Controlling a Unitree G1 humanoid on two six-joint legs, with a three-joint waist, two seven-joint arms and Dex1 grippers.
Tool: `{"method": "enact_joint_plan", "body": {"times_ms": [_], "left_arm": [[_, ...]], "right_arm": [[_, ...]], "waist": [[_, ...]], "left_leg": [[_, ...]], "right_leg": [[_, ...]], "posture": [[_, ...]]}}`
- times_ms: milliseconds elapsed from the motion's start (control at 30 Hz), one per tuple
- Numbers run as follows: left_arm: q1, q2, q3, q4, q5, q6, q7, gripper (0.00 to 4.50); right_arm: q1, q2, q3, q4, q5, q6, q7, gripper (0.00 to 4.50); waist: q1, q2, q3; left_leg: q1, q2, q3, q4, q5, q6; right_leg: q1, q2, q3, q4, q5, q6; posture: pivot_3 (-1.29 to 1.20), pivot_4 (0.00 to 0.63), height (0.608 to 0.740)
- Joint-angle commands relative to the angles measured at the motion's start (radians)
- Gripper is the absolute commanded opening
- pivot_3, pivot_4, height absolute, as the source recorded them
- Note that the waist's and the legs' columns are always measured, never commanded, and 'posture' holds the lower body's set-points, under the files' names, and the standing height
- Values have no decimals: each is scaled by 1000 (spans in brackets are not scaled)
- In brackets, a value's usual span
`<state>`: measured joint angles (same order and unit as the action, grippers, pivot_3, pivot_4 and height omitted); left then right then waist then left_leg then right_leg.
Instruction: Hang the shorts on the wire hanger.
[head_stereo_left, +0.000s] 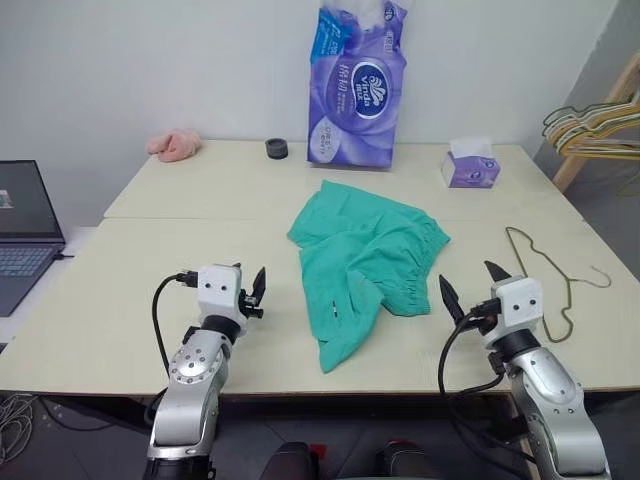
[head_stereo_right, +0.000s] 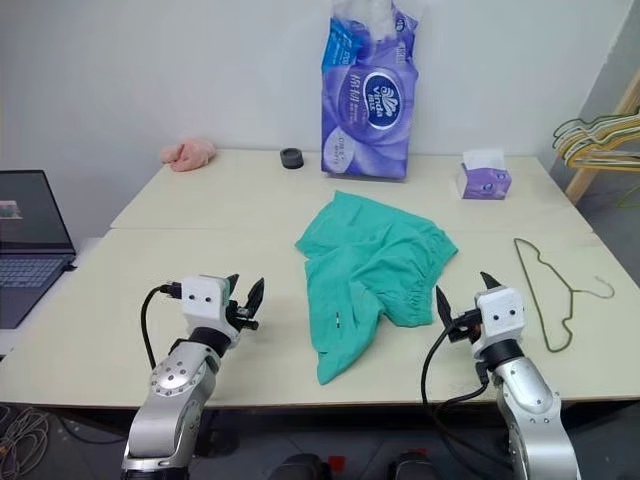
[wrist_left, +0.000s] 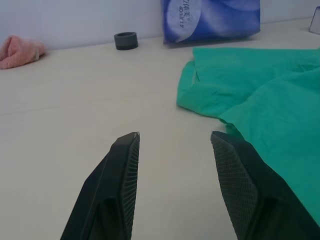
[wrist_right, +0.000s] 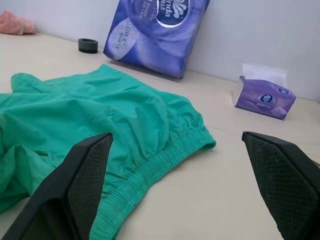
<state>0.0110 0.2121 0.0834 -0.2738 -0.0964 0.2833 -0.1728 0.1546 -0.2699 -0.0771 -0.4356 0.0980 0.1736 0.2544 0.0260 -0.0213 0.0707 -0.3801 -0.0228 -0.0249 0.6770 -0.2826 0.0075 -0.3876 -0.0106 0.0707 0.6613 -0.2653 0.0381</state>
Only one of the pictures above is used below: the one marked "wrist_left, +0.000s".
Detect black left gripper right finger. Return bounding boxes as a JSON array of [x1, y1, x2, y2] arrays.
[[210, 130, 320, 240]]

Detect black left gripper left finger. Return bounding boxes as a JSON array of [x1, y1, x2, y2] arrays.
[[59, 131, 141, 240]]

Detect green garment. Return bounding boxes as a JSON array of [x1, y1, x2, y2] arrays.
[[176, 46, 320, 226]]

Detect dark grey tape roll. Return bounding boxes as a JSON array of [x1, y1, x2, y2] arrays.
[[113, 31, 139, 51]]

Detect pink fluffy cloth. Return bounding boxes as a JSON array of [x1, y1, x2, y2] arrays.
[[0, 35, 48, 70]]

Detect purple tissue paper pack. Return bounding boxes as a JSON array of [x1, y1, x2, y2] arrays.
[[160, 0, 262, 45]]

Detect purple tissue box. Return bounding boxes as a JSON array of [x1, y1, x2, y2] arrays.
[[308, 3, 320, 33]]

